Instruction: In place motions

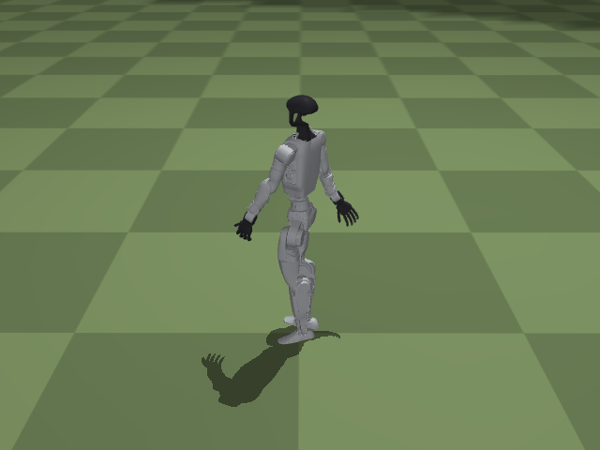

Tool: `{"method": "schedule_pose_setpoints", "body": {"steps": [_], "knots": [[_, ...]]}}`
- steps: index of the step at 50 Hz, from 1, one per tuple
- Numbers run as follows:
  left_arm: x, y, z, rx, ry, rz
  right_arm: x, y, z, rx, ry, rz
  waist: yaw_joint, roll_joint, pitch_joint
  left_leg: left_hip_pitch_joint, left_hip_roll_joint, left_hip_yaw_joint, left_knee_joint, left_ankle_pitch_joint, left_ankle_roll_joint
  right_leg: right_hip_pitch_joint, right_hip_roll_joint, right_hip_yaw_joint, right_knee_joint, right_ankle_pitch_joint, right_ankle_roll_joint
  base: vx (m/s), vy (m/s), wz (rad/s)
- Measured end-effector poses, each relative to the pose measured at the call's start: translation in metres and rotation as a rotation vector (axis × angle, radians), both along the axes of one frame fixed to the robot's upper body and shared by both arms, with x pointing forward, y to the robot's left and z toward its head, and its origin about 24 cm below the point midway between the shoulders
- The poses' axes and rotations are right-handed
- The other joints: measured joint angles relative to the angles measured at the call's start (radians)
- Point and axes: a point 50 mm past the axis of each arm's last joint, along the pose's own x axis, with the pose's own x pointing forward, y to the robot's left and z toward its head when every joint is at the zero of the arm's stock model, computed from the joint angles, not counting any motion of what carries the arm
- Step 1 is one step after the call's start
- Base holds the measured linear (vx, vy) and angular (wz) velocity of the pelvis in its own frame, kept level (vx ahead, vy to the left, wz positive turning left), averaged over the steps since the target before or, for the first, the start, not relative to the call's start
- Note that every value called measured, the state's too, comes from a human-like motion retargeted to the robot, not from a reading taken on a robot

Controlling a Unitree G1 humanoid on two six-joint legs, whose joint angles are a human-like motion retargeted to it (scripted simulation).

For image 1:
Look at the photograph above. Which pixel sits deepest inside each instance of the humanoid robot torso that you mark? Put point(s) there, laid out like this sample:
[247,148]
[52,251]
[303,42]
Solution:
[300,178]

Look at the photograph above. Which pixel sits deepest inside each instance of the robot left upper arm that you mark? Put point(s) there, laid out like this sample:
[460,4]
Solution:
[283,157]

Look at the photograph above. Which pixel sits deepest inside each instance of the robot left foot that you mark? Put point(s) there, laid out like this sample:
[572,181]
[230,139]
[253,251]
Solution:
[294,337]

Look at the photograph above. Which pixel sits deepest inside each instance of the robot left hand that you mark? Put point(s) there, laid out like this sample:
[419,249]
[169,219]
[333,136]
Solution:
[245,228]

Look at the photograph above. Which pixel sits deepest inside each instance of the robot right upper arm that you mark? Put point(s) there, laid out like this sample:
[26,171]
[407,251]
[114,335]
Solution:
[324,165]

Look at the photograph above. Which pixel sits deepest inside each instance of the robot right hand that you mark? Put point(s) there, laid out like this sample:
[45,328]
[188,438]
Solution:
[344,208]

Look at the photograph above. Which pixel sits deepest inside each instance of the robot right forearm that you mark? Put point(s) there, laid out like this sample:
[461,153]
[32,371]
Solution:
[329,185]

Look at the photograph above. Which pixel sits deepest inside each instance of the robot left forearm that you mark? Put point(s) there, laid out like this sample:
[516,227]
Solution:
[261,198]

